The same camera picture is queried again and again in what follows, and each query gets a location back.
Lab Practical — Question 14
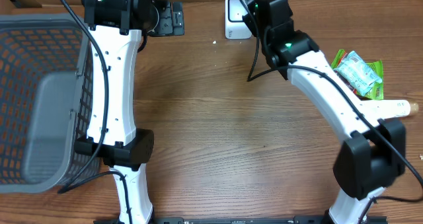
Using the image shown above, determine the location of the teal white snack packet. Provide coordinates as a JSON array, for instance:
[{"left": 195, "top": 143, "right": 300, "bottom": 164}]
[{"left": 334, "top": 50, "right": 383, "bottom": 97}]

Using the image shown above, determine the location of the green clear snack bag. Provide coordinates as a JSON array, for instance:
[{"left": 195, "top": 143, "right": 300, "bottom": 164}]
[{"left": 330, "top": 48, "right": 385, "bottom": 100}]

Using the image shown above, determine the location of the white conditioner tube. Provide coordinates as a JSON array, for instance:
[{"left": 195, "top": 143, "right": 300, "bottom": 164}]
[{"left": 358, "top": 100, "right": 419, "bottom": 120}]

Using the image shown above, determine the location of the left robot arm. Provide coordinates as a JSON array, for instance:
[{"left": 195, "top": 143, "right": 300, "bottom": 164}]
[{"left": 74, "top": 0, "right": 161, "bottom": 223}]

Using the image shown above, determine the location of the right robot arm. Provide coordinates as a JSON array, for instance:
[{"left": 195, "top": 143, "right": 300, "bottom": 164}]
[{"left": 241, "top": 0, "right": 406, "bottom": 223}]

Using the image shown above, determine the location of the white barcode scanner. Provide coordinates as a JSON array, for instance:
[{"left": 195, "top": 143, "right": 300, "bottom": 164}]
[{"left": 225, "top": 0, "right": 252, "bottom": 40}]

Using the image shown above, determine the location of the grey plastic mesh basket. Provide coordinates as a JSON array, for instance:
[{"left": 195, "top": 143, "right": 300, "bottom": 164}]
[{"left": 1, "top": 14, "right": 100, "bottom": 194}]

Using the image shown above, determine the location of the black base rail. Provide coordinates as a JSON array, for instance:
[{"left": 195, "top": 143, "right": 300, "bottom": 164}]
[{"left": 94, "top": 215, "right": 388, "bottom": 224}]

